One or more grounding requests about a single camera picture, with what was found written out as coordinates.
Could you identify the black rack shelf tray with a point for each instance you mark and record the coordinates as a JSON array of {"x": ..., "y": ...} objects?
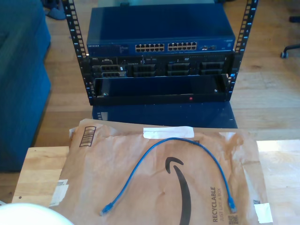
[{"x": 152, "y": 98}]

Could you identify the black rack server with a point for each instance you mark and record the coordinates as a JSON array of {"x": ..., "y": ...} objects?
[{"x": 161, "y": 68}]

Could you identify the brown paper mailer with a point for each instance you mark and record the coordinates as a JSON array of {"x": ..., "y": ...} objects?
[{"x": 145, "y": 199}]

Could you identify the blue sofa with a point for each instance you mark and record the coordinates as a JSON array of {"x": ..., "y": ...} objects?
[{"x": 21, "y": 93}]

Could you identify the grey-blue slipper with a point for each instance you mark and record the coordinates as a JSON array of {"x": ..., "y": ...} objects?
[{"x": 56, "y": 14}]

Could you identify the black office chair base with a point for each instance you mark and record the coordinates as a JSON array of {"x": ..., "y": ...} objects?
[{"x": 284, "y": 54}]

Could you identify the dark chair foot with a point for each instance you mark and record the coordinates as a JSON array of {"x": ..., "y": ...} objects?
[{"x": 295, "y": 19}]

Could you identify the blue network switch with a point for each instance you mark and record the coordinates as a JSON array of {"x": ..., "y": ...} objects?
[{"x": 159, "y": 25}]

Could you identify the black rack frame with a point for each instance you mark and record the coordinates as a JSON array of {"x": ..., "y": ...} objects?
[{"x": 71, "y": 28}]

